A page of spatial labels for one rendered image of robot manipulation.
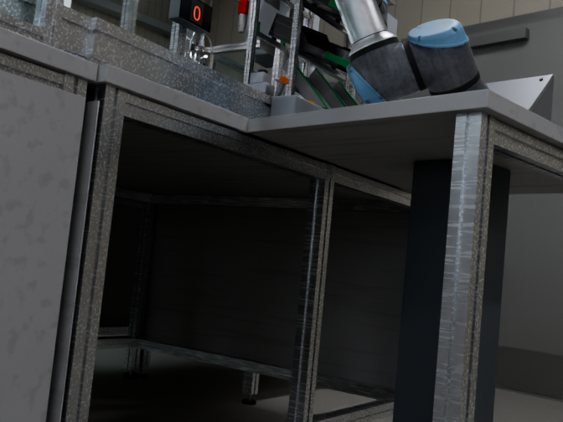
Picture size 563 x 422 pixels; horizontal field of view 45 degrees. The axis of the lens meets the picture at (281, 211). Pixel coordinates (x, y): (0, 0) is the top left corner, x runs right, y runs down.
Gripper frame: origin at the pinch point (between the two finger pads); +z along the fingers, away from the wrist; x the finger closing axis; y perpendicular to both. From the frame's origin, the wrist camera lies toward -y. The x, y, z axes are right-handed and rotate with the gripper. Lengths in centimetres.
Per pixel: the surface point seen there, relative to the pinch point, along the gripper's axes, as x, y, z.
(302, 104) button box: -18.7, 17.2, 16.0
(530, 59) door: 108, -151, -161
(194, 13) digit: -49, 14, -14
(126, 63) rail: -51, 49, 35
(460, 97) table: 7, 60, 47
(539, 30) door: 112, -141, -174
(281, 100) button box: -23.5, 17.8, 15.8
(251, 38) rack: -37, -18, -37
